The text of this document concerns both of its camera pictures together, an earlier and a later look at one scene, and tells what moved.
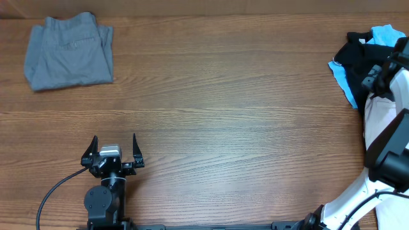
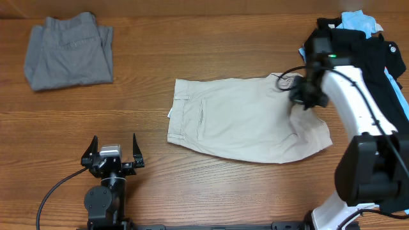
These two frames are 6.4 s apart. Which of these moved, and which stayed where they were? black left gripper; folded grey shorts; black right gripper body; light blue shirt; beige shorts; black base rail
Moved: black right gripper body; light blue shirt; beige shorts
Stayed: black base rail; folded grey shorts; black left gripper
